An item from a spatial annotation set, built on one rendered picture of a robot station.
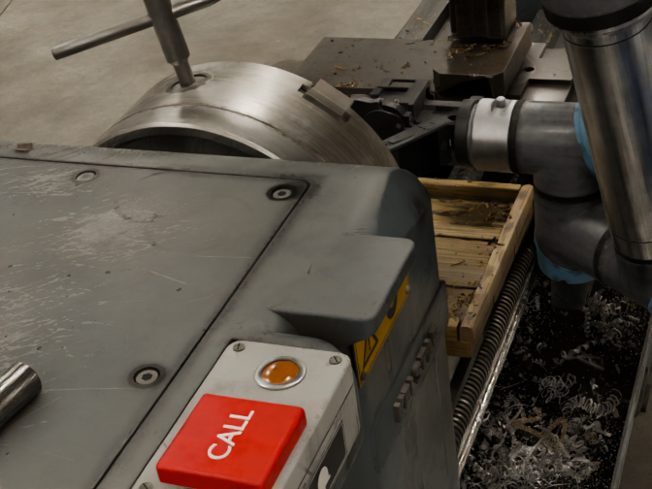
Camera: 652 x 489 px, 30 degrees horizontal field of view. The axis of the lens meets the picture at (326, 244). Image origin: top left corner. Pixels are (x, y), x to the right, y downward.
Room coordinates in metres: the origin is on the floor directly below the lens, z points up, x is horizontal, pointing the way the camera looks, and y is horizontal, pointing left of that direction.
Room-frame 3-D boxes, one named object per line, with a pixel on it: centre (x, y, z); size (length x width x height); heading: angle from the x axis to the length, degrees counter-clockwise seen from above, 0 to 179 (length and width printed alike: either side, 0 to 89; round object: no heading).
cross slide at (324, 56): (1.54, -0.20, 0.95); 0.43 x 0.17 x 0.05; 65
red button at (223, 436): (0.48, 0.06, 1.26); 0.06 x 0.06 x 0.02; 65
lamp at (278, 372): (0.54, 0.04, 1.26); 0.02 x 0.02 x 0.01
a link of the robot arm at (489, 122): (1.11, -0.19, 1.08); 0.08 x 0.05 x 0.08; 155
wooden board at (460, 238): (1.23, -0.04, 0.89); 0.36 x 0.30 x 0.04; 65
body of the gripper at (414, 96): (1.15, -0.12, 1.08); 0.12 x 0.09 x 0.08; 65
